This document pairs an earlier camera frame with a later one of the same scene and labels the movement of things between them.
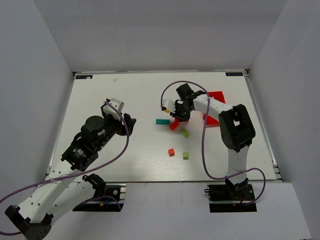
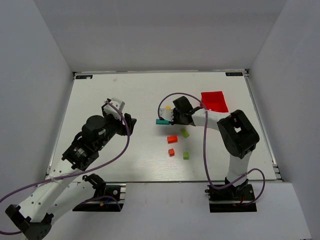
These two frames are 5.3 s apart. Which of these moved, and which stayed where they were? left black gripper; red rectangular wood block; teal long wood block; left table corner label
Moved: red rectangular wood block
Stayed: left black gripper; left table corner label; teal long wood block
